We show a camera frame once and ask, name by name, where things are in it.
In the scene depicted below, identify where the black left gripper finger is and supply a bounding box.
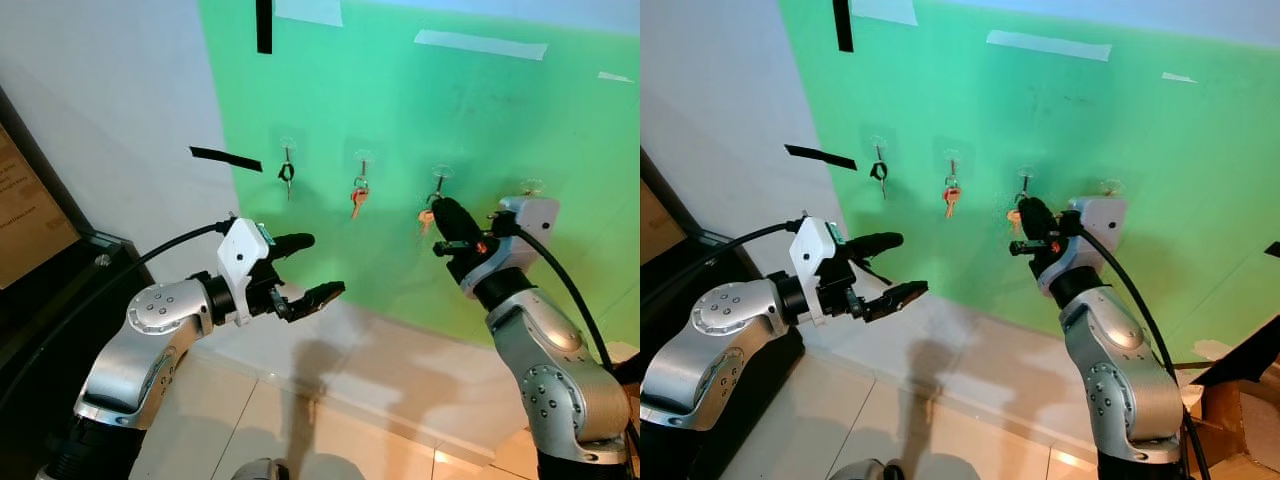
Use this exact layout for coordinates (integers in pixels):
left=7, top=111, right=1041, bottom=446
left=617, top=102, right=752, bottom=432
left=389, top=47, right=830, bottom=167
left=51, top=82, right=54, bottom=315
left=285, top=281, right=347, bottom=323
left=262, top=232, right=317, bottom=264
left=864, top=280, right=930, bottom=324
left=845, top=231, right=905, bottom=264

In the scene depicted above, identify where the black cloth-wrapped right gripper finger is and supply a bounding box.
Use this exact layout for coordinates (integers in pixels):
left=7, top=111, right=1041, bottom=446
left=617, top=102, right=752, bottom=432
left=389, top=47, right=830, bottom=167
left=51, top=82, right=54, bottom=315
left=431, top=197, right=480, bottom=242
left=1016, top=197, right=1061, bottom=242

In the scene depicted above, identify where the long slanted black tape strip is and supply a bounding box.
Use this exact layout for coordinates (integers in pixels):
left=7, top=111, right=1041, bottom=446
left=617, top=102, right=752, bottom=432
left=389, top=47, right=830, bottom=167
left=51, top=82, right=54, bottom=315
left=189, top=146, right=264, bottom=173
left=784, top=144, right=859, bottom=172

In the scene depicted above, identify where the long white tape strip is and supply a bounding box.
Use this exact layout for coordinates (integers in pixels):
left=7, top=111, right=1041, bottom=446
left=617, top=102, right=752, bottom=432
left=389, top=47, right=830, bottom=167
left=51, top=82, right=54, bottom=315
left=414, top=29, right=550, bottom=62
left=985, top=29, right=1114, bottom=63

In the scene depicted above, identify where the black cabinet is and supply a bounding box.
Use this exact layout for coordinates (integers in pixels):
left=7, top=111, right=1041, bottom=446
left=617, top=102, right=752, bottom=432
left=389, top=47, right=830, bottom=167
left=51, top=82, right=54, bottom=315
left=0, top=88, right=153, bottom=421
left=640, top=148, right=806, bottom=480

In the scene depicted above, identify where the brown printed cardboard box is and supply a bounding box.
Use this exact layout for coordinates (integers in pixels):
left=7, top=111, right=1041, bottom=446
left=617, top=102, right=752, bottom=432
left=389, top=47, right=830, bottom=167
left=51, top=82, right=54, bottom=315
left=640, top=180, right=677, bottom=267
left=0, top=125, right=82, bottom=291

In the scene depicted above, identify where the wide white tape strip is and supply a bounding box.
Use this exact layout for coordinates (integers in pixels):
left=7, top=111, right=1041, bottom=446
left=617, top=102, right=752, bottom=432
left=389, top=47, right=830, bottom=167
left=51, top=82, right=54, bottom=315
left=274, top=0, right=345, bottom=28
left=849, top=0, right=920, bottom=28

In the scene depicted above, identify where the plain open cardboard box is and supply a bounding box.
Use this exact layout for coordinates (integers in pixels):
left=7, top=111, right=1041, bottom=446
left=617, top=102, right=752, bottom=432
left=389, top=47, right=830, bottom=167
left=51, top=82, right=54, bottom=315
left=1196, top=378, right=1280, bottom=480

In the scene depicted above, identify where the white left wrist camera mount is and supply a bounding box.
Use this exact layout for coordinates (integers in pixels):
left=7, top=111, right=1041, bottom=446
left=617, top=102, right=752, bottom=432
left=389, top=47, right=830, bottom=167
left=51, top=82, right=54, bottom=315
left=787, top=215, right=850, bottom=327
left=216, top=215, right=274, bottom=327

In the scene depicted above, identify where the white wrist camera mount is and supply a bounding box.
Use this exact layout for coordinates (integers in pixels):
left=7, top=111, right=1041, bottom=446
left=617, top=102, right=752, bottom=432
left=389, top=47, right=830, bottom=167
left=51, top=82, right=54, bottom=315
left=216, top=215, right=274, bottom=327
left=787, top=215, right=850, bottom=327
left=1035, top=196, right=1129, bottom=297
left=461, top=196, right=561, bottom=297

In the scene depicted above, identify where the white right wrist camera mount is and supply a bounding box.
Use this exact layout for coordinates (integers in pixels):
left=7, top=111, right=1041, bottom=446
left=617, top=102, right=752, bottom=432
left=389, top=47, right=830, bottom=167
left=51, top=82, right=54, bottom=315
left=1035, top=196, right=1129, bottom=297
left=461, top=196, right=561, bottom=297

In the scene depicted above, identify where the green wall sheet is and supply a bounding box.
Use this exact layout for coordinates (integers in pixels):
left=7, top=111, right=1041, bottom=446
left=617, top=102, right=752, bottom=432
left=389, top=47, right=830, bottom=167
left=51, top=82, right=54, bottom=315
left=196, top=0, right=641, bottom=351
left=777, top=0, right=1280, bottom=367

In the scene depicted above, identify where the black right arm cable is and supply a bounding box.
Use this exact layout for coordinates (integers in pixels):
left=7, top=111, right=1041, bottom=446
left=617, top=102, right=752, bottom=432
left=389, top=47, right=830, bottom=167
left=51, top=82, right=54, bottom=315
left=488, top=212, right=617, bottom=373
left=1066, top=212, right=1213, bottom=480

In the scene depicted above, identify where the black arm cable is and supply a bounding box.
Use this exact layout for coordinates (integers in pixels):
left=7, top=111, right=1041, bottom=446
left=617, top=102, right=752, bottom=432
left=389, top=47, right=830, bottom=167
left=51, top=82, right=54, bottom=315
left=640, top=220, right=807, bottom=306
left=1066, top=212, right=1213, bottom=480
left=0, top=221, right=234, bottom=401
left=488, top=212, right=617, bottom=373

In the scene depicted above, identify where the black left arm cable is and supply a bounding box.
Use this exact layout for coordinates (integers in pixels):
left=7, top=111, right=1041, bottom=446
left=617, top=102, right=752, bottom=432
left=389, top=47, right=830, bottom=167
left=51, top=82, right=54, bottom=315
left=0, top=221, right=234, bottom=401
left=640, top=220, right=807, bottom=306

